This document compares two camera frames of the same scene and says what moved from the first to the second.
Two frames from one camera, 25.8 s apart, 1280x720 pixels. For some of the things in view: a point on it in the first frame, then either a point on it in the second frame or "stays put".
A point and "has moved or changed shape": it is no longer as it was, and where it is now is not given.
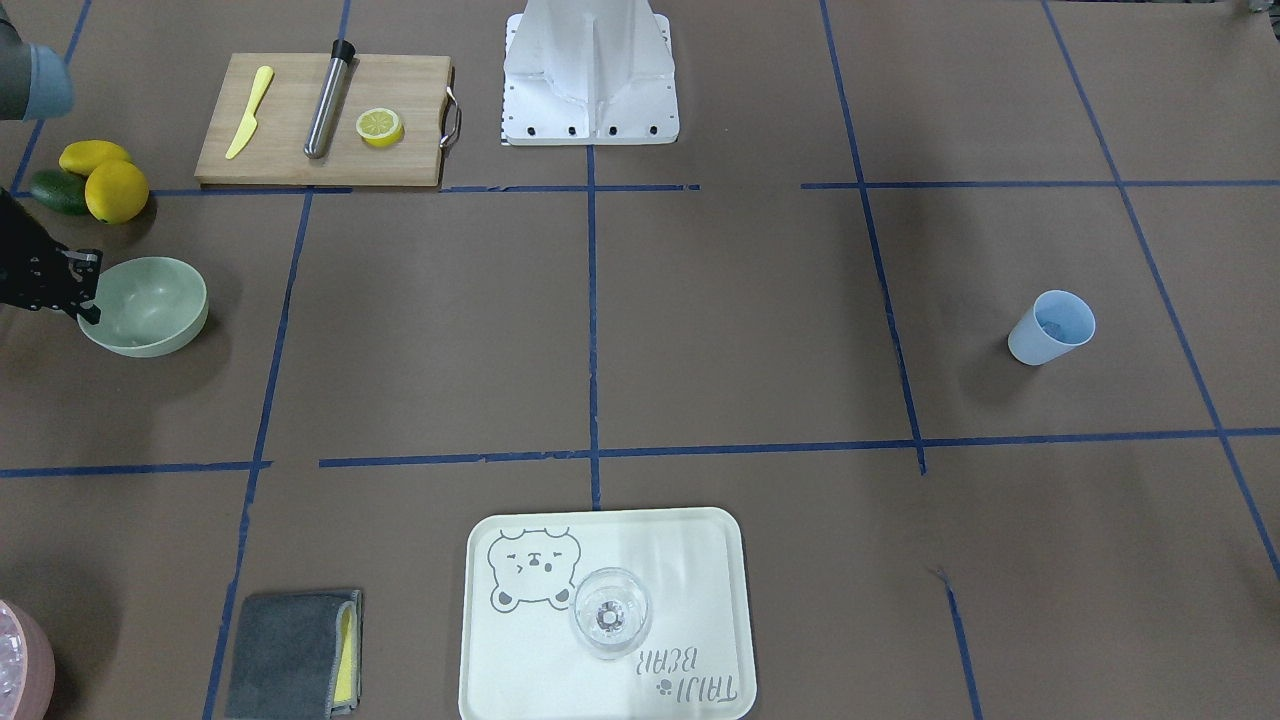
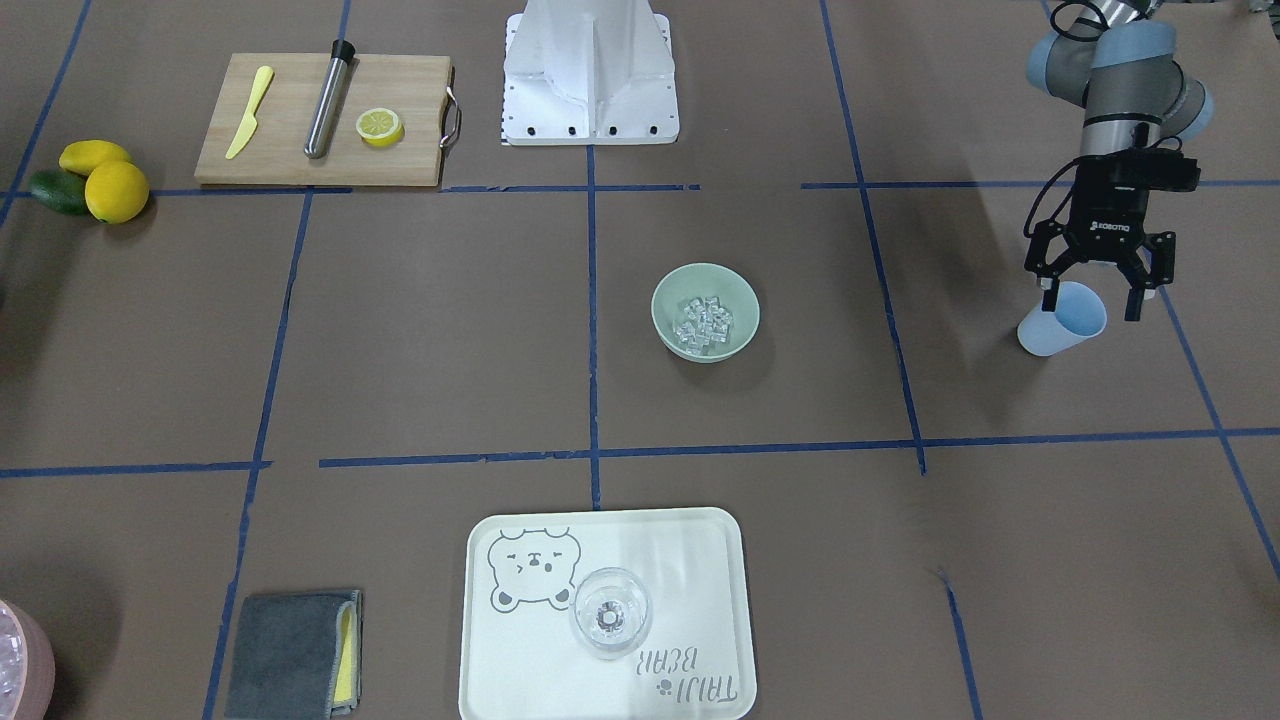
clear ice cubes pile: (12, 664) stays put
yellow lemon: (116, 191) stays put
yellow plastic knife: (263, 76) stays put
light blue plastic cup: (1053, 325) has moved or changed shape
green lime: (61, 190) stays put
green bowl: (148, 307) -> (704, 312)
